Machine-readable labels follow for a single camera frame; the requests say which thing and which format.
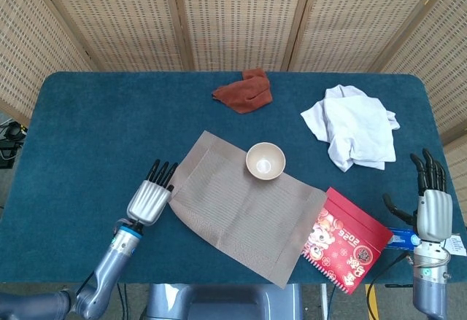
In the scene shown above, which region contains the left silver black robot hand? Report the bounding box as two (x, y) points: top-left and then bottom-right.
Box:
(126, 158), (179, 227)

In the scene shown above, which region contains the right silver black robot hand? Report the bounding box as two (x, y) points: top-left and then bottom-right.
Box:
(382, 148), (453, 243)

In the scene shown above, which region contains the beige woven placemat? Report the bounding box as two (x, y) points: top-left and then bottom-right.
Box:
(168, 130), (328, 290)

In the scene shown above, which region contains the cream bowl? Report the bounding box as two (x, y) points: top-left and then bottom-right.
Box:
(245, 141), (287, 182)

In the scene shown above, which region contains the blue white toothpaste box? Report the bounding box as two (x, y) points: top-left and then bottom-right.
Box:
(386, 227), (467, 257)

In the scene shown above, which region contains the blue plush table cover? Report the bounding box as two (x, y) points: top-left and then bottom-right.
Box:
(0, 71), (467, 285)

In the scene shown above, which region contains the red spiral desk calendar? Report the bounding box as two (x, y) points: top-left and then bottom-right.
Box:
(301, 187), (394, 296)

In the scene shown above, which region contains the crumpled white cloth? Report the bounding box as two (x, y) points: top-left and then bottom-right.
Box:
(300, 84), (401, 173)

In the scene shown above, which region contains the grey blue robot torso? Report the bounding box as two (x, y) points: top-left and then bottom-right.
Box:
(144, 283), (304, 320)

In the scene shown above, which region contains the rust brown cloth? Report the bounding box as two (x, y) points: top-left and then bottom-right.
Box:
(211, 69), (274, 115)

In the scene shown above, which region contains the woven wooden folding screen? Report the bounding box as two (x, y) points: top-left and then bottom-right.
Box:
(0, 0), (467, 204)

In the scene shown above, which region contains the black cable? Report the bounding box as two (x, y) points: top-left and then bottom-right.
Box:
(366, 252), (410, 320)

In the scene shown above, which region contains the black equipment with cables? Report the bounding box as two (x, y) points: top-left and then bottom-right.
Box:
(0, 121), (28, 170)

